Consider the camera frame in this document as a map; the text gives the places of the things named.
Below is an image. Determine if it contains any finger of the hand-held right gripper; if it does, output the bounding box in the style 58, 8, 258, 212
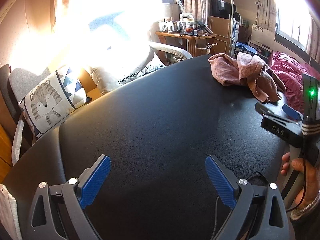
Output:
282, 104, 302, 122
255, 103, 300, 124

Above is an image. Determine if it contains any person's right hand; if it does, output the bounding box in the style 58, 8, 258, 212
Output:
280, 152, 320, 214

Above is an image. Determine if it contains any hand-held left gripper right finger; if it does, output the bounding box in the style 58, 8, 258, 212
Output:
205, 154, 290, 240

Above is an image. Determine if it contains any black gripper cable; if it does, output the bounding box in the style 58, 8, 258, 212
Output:
282, 135, 311, 212

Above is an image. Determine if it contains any metal clothes rack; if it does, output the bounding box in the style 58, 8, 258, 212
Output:
229, 0, 238, 55

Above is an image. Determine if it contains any black television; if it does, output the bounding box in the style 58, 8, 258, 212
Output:
211, 0, 233, 20

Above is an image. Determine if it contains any maroon bedspread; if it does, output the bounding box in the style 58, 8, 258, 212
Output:
269, 51, 320, 114

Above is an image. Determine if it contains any light wooden cabinet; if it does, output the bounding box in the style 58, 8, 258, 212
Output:
207, 16, 235, 55

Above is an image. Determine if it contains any wooden wardrobe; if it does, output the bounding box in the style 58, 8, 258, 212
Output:
0, 122, 13, 183

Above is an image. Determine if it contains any person's right forearm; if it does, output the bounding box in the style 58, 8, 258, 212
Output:
290, 201, 320, 240

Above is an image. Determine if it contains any white flowered board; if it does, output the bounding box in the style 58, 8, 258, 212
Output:
251, 24, 275, 48

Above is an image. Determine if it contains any pink knitted sweater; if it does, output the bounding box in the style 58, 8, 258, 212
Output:
208, 52, 287, 103

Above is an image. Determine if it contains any tiger print cushion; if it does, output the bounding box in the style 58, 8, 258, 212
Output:
18, 64, 92, 138

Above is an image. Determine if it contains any grey yellow blue sofa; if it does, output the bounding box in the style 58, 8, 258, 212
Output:
0, 12, 194, 165

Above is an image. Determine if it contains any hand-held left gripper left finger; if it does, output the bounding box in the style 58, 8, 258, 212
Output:
22, 154, 111, 240

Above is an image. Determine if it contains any white folded knitted sweater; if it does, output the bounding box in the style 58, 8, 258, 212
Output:
0, 184, 23, 240

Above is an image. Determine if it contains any grey deer print cushion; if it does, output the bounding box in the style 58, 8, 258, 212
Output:
89, 45, 165, 95

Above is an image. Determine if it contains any cluttered wooden side table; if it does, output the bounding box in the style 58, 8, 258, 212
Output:
158, 12, 209, 35

